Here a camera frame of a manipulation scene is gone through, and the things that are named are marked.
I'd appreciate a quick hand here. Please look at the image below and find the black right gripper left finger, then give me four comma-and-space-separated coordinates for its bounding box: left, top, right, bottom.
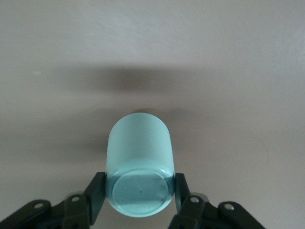
0, 171, 107, 229

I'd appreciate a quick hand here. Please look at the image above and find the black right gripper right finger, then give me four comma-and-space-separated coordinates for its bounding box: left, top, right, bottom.
169, 172, 264, 229

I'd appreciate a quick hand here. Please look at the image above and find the mint green plastic cup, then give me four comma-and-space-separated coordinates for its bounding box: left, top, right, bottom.
104, 111, 176, 218

